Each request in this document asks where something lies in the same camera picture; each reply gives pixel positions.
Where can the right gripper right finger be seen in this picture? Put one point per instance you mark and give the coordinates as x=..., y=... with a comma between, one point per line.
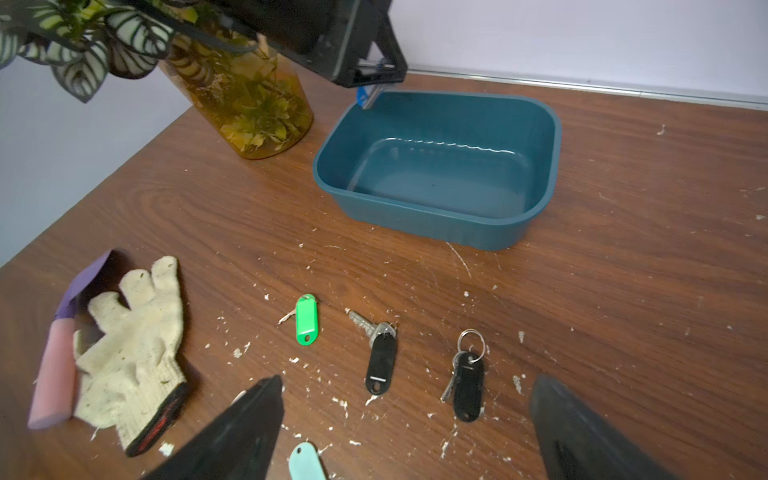
x=576, y=443

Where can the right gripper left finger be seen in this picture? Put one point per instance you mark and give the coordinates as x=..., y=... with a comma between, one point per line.
x=237, y=444

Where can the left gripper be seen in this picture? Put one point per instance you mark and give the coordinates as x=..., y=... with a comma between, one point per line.
x=349, y=43

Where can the blue tag key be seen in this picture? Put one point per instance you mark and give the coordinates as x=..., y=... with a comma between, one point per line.
x=367, y=95

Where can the pale teal tag key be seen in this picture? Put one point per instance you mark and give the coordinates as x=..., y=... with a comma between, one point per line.
x=304, y=463

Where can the black key fob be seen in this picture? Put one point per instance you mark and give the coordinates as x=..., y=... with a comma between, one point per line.
x=383, y=343
x=466, y=385

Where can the bright green key tag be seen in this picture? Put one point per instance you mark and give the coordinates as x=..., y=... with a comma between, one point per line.
x=306, y=319

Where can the teal plastic storage box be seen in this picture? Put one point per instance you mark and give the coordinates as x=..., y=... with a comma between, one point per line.
x=465, y=168

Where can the artificial potted plant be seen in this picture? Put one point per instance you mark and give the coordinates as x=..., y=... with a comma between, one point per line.
x=243, y=87

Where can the beige work glove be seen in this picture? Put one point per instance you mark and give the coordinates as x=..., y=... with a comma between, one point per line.
x=129, y=379

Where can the purple pink garden trowel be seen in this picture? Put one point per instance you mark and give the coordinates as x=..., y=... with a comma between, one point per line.
x=52, y=400

